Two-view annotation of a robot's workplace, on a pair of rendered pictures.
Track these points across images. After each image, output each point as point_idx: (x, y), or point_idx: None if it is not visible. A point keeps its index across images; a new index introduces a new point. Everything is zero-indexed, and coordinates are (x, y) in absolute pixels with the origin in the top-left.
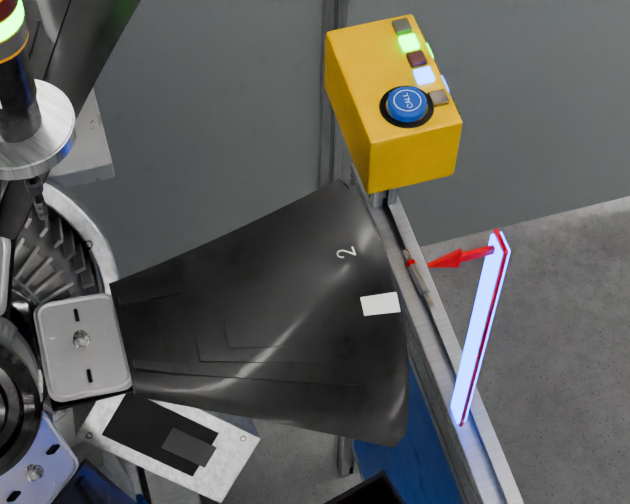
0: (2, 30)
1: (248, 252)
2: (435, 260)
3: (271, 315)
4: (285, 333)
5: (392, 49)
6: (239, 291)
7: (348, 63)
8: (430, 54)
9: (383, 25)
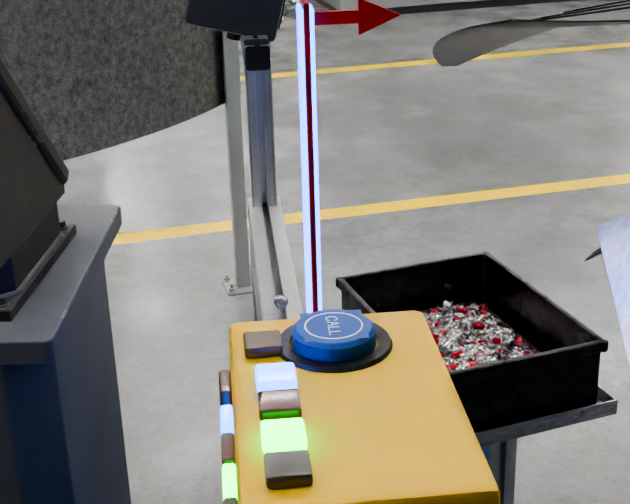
0: None
1: None
2: (390, 10)
3: (596, 7)
4: (578, 8)
5: (329, 435)
6: None
7: (446, 418)
8: (238, 422)
9: (335, 485)
